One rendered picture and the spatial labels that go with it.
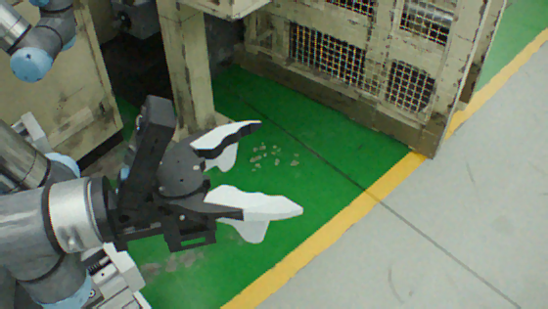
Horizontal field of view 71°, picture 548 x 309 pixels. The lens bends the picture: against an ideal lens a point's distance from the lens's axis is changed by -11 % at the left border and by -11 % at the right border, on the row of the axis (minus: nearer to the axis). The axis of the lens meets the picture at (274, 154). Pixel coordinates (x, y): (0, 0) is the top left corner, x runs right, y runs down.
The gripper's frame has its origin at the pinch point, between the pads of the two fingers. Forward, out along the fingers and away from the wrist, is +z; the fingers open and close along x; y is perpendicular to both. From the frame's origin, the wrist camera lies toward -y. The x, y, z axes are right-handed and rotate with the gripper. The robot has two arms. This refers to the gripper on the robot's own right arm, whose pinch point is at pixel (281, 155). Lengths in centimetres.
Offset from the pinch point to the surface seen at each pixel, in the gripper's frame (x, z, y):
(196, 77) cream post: -126, 1, 56
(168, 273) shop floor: -65, -26, 99
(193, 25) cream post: -124, 2, 32
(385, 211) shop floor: -68, 62, 98
